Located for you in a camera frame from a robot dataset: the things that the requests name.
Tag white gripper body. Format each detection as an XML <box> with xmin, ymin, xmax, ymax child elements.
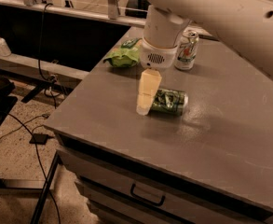
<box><xmin>140</xmin><ymin>5</ymin><xmax>190</xmax><ymax>69</ymax></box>

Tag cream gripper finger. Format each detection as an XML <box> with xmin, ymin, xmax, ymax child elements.
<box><xmin>136</xmin><ymin>69</ymin><xmax>162</xmax><ymax>116</ymax></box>

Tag green soda can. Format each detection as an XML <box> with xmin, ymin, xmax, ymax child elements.
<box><xmin>151</xmin><ymin>89</ymin><xmax>188</xmax><ymax>116</ymax></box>

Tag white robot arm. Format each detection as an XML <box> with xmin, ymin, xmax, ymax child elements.
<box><xmin>140</xmin><ymin>0</ymin><xmax>273</xmax><ymax>81</ymax></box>

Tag white 7up soda can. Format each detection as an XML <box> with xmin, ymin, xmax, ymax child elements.
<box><xmin>174</xmin><ymin>30</ymin><xmax>199</xmax><ymax>71</ymax></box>

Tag green chip bag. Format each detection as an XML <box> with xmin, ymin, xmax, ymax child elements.
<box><xmin>103</xmin><ymin>38</ymin><xmax>142</xmax><ymax>68</ymax></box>

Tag black power adapter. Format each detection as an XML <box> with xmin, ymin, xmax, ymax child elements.
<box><xmin>30</xmin><ymin>133</ymin><xmax>48</xmax><ymax>145</ymax></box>

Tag clear sanitizer bottle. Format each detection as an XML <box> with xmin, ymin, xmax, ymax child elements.
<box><xmin>0</xmin><ymin>36</ymin><xmax>11</xmax><ymax>57</ymax></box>

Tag grey metal bracket middle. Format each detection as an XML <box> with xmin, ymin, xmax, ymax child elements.
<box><xmin>107</xmin><ymin>0</ymin><xmax>119</xmax><ymax>20</ymax></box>

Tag black hanging cable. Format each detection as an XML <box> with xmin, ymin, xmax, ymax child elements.
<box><xmin>37</xmin><ymin>2</ymin><xmax>60</xmax><ymax>109</ymax></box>

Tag black drawer handle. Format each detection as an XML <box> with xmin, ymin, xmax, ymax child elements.
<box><xmin>130</xmin><ymin>183</ymin><xmax>167</xmax><ymax>207</ymax></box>

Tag black floor cable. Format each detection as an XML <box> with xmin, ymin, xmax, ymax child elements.
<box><xmin>0</xmin><ymin>112</ymin><xmax>62</xmax><ymax>224</ymax></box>

